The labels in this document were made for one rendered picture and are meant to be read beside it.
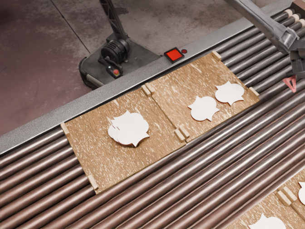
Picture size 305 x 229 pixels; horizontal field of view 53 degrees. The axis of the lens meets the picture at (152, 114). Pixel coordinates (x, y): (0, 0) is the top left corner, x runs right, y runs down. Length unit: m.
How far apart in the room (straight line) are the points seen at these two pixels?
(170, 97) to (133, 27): 1.82
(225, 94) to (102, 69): 1.26
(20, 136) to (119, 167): 0.45
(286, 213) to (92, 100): 0.92
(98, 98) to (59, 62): 1.51
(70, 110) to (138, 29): 1.83
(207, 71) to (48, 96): 1.54
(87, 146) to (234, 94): 0.69
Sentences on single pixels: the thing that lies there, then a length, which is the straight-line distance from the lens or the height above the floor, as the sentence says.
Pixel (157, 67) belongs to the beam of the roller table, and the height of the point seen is 0.91.
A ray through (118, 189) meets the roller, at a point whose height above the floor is 0.91.
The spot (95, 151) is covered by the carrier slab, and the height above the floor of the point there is 0.94.
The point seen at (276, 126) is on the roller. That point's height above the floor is 0.92.
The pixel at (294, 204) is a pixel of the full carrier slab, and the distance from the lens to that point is 1.29.
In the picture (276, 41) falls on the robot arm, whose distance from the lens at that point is 1.34.
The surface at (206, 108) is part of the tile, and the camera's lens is 1.36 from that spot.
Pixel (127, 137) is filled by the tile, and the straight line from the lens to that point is 1.22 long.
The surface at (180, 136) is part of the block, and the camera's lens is 1.25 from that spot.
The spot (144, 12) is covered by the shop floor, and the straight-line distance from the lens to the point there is 3.29.
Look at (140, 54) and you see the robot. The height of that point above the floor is 0.24.
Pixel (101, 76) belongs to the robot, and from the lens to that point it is 2.39.
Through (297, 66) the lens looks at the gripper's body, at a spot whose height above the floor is 1.12.
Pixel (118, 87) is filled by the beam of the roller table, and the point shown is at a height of 0.92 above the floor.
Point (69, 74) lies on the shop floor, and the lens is 2.78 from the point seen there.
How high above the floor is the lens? 2.05
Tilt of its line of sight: 57 degrees down
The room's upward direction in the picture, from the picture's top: 2 degrees clockwise
